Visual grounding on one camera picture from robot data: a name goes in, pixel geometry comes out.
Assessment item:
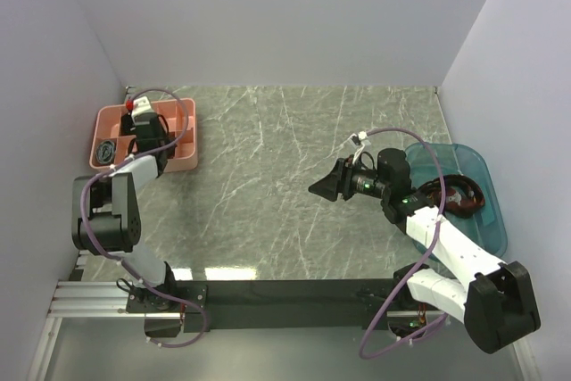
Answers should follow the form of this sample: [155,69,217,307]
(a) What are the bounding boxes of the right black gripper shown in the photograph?
[309,154,391,202]

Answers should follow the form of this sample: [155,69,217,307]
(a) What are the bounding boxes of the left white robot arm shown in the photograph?
[71,112,179,311]

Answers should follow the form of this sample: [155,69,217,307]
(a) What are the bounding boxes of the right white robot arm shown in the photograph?
[309,149,541,353]

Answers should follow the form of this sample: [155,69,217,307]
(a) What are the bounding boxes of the black rolled tie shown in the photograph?
[119,113,135,137]

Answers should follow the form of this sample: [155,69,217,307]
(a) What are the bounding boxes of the pink compartment organizer tray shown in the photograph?
[89,98,198,173]

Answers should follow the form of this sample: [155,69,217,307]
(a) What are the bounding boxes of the grey patterned rolled tie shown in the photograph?
[95,139,117,165]

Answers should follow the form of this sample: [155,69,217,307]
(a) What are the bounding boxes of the dark red patterned tie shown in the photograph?
[418,174,485,219]

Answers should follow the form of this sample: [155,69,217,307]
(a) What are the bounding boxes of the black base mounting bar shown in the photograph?
[126,278,435,337]

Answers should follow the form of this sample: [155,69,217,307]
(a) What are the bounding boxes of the teal transparent plastic bin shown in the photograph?
[431,144,508,257]

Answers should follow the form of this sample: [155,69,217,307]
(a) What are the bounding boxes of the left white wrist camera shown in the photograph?
[125,95,155,120]

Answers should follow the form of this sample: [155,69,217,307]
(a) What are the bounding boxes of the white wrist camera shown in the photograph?
[349,131,370,164]
[125,95,155,120]

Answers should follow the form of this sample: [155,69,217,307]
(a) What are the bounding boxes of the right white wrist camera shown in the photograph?
[349,131,370,164]

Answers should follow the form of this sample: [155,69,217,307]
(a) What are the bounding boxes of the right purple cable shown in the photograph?
[359,127,450,360]

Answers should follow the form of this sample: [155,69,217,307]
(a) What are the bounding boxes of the aluminium frame rail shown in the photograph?
[26,277,130,381]

